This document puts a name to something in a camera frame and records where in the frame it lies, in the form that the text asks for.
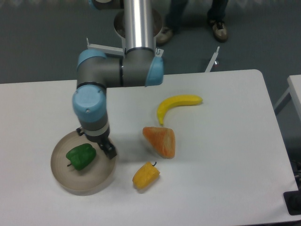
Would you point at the yellow bell pepper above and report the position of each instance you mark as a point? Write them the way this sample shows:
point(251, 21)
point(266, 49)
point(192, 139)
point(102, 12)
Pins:
point(147, 174)

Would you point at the person left shoe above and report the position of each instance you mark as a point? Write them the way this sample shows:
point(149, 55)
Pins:
point(164, 36)

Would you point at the person right shoe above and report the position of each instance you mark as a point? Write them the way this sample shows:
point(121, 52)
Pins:
point(219, 29)

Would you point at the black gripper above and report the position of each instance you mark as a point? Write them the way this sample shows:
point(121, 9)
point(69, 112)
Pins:
point(102, 138)

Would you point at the white side table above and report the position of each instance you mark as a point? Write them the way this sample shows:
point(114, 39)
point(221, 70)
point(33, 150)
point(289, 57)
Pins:
point(293, 92)

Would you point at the orange bread wedge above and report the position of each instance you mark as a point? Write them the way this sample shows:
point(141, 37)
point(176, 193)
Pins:
point(162, 140)

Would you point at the white table leg bracket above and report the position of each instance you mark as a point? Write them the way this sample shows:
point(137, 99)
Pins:
point(212, 60)

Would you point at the green bell pepper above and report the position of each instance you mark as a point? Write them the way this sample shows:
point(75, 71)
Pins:
point(81, 156)

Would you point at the beige round plate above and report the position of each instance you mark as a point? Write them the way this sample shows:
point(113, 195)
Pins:
point(95, 177)

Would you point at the person shoe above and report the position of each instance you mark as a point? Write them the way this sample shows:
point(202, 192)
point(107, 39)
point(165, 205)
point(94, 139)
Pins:
point(219, 29)
point(164, 36)

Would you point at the black device at edge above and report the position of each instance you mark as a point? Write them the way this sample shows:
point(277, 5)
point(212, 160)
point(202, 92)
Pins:
point(293, 202)

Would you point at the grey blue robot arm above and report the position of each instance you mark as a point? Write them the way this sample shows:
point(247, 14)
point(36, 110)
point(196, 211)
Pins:
point(96, 73)

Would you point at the yellow banana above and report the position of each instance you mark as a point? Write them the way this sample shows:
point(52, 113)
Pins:
point(176, 101)

